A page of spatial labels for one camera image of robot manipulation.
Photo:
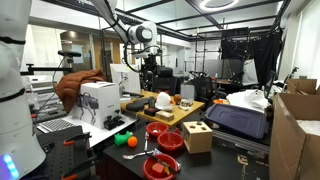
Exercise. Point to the tan cardboard accessory box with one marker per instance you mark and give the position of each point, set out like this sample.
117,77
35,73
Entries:
165,115

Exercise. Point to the light wooden desk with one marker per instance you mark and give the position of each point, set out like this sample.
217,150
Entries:
186,111

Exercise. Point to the small open cardboard box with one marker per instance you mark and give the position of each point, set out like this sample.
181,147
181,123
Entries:
301,86

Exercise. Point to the brown puffer jacket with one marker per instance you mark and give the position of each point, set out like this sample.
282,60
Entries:
73,86

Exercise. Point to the white plush chicken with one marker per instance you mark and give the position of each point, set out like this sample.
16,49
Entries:
163,101

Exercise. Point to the white foam sheet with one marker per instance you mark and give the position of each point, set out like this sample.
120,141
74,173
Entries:
308,126

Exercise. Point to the large cardboard box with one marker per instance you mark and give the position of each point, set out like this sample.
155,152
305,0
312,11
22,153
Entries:
290,140

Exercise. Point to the black headrest office chair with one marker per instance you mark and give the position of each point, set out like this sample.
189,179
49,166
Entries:
165,83

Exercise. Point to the clear plastic container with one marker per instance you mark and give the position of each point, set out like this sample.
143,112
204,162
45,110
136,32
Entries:
185,104

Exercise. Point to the black soft pouch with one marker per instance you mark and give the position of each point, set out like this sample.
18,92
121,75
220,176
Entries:
136,105

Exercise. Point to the wooden shape sorter box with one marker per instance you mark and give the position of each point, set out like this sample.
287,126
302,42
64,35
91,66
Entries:
196,138

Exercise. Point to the white blue packet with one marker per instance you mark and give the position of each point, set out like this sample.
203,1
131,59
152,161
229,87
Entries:
157,152

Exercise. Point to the brown football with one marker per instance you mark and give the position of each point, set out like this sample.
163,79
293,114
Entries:
177,98

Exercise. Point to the black game controller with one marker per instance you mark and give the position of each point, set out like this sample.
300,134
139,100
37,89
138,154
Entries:
113,122

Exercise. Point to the black pegboard stand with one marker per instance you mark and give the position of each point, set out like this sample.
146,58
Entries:
56,156

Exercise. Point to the green ball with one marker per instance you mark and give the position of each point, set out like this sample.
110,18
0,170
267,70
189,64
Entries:
120,139

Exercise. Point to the black cylinder cup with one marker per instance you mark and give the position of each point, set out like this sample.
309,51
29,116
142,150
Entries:
151,101

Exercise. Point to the silver keyboard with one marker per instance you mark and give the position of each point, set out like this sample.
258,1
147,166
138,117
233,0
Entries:
55,125

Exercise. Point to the black equipment case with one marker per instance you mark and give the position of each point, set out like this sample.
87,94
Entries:
240,141

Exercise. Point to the black box with red label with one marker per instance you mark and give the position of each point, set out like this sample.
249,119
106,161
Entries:
151,111

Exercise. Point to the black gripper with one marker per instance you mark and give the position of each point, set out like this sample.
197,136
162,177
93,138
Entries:
150,65

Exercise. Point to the black camera boom stand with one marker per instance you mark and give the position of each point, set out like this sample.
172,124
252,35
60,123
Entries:
43,69

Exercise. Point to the black mesh office chair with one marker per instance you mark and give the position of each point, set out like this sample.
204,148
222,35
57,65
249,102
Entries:
201,88

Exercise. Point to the white robot dog box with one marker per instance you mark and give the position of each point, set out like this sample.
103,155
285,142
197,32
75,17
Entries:
100,103

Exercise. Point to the dark blue plastic lid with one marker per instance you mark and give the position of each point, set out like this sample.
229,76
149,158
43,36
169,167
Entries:
236,120

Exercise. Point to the red plastic bowl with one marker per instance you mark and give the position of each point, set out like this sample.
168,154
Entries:
170,141
148,171

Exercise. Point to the black backdrop curtain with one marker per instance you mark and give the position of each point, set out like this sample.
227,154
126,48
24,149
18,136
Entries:
263,53

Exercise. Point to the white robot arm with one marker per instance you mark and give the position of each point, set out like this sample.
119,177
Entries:
16,133

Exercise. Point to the orange toy ball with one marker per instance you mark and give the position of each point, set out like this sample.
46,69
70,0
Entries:
132,141

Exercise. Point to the white side table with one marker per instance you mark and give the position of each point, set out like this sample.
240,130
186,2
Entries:
100,133

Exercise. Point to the red block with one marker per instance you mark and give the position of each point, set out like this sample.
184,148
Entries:
157,168

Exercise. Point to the white paper pile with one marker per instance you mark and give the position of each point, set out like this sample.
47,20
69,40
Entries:
248,98

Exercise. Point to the white-backed monitor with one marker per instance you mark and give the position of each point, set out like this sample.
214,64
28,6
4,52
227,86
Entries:
126,80

